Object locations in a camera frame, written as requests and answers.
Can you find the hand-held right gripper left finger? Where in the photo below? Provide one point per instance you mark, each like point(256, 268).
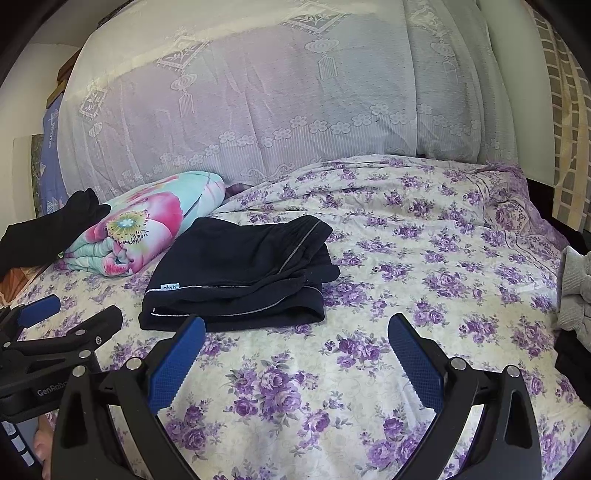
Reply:
point(178, 364)

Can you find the black garment with red label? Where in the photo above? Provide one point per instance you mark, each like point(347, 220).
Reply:
point(577, 364)

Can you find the white lace cover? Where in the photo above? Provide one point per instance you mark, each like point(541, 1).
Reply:
point(254, 92)

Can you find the blue printed cloth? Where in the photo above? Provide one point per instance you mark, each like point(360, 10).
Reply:
point(50, 152)

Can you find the long black garment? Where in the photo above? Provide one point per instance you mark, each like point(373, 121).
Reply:
point(41, 235)

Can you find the person's left hand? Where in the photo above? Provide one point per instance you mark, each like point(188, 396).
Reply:
point(44, 443)

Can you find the grey fleece garment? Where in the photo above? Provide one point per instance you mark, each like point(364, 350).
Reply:
point(575, 286)

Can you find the folded teal pink floral quilt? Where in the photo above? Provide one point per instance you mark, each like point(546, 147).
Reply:
point(138, 217)

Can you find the beige checked curtain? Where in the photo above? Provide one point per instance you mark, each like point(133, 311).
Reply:
point(568, 138)

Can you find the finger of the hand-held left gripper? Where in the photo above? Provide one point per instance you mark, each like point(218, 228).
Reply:
point(99, 323)
point(39, 308)

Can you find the navy blue pants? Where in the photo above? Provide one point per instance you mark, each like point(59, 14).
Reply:
point(231, 267)

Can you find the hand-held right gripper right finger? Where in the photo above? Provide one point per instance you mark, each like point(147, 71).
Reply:
point(415, 364)

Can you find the orange brown cloth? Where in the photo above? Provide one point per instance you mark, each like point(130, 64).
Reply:
point(11, 281)

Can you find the purple floral bed sheet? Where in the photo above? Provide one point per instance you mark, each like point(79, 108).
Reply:
point(323, 378)

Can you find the brown wooden headboard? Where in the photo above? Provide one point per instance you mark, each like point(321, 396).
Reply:
point(64, 74)

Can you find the wall poster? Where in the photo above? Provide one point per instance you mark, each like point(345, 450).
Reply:
point(34, 175)

